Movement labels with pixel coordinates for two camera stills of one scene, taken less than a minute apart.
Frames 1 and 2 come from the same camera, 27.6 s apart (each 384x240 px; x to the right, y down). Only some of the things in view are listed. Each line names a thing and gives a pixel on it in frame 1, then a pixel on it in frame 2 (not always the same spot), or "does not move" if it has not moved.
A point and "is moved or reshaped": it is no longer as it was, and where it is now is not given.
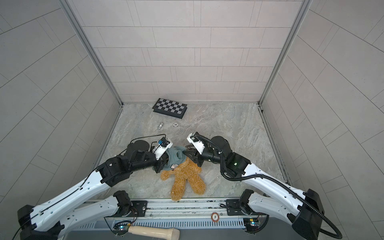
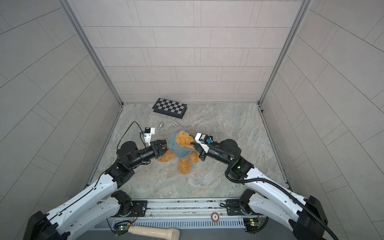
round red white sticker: [215, 217] does not move
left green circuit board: [121, 228] does not move
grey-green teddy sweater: [175, 155] is moved or reshaped
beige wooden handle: [172, 233] does not move
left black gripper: [161, 163] -> [157, 151]
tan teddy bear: [184, 171] is moved or reshaped
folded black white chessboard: [170, 108] does not move
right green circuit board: [252, 224] does not move
